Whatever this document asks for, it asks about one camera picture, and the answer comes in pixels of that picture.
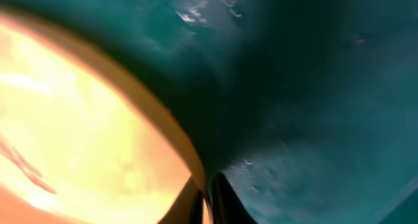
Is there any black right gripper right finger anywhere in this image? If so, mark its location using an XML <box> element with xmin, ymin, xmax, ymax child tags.
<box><xmin>212</xmin><ymin>172</ymin><xmax>256</xmax><ymax>224</ymax></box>

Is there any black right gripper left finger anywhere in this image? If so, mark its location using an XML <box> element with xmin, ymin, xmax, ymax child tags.
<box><xmin>159</xmin><ymin>176</ymin><xmax>203</xmax><ymax>224</ymax></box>

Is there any yellow plate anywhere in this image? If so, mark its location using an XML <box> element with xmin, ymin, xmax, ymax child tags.
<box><xmin>1</xmin><ymin>6</ymin><xmax>213</xmax><ymax>224</ymax></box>

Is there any teal plastic tray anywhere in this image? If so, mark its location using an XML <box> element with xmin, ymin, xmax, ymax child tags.
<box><xmin>1</xmin><ymin>0</ymin><xmax>417</xmax><ymax>223</ymax></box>

